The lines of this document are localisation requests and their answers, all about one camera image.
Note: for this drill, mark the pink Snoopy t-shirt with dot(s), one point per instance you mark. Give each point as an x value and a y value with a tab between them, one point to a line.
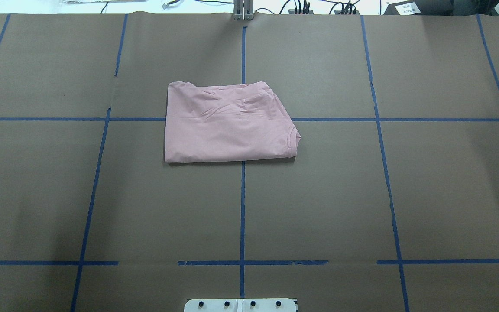
242	122

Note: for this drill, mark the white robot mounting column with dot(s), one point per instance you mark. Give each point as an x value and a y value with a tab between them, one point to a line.
242	305

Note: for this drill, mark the black power box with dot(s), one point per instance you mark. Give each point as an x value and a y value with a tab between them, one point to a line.
419	7

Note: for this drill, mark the aluminium frame post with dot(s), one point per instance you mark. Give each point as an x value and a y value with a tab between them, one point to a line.
243	9

